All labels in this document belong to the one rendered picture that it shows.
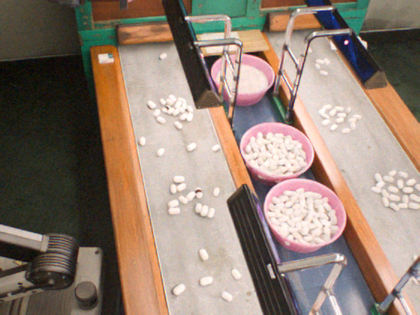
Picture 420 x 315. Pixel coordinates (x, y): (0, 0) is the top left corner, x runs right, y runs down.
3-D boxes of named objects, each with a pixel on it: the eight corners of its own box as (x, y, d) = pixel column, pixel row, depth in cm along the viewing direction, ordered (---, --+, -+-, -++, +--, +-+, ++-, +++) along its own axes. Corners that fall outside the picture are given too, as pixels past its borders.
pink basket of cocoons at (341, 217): (274, 268, 149) (280, 253, 142) (250, 202, 166) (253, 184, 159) (351, 253, 155) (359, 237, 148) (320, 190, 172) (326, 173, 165)
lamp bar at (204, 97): (196, 110, 142) (196, 91, 136) (160, 2, 181) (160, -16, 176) (221, 107, 143) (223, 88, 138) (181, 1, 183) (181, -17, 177)
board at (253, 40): (197, 57, 205) (197, 55, 204) (190, 37, 214) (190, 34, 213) (269, 50, 212) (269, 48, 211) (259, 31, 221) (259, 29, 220)
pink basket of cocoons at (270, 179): (268, 205, 166) (272, 188, 159) (223, 157, 179) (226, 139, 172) (322, 174, 177) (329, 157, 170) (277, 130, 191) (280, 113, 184)
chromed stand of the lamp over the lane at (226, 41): (187, 144, 183) (190, 46, 149) (177, 109, 195) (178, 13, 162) (234, 138, 186) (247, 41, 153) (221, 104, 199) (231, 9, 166)
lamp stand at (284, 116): (284, 131, 191) (307, 36, 157) (268, 98, 203) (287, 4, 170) (328, 125, 195) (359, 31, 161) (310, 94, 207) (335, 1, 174)
